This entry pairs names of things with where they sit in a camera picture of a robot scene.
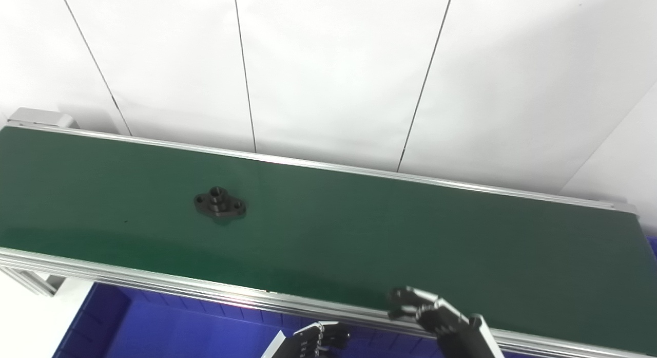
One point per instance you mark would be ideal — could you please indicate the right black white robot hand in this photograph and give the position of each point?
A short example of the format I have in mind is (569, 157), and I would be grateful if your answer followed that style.
(451, 332)

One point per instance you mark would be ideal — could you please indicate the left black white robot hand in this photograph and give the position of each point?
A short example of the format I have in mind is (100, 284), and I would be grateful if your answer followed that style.
(308, 342)

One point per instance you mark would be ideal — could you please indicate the black metal flange part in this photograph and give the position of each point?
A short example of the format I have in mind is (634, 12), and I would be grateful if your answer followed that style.
(219, 204)

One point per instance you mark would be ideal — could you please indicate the blue plastic bin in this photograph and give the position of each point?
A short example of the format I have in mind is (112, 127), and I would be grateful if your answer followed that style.
(653, 247)
(390, 345)
(169, 332)

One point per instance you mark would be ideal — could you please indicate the green conveyor belt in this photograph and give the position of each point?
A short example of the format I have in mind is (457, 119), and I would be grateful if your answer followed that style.
(359, 234)
(154, 283)

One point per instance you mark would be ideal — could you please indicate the aluminium conveyor leg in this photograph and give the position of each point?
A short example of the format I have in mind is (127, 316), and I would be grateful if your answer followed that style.
(36, 282)

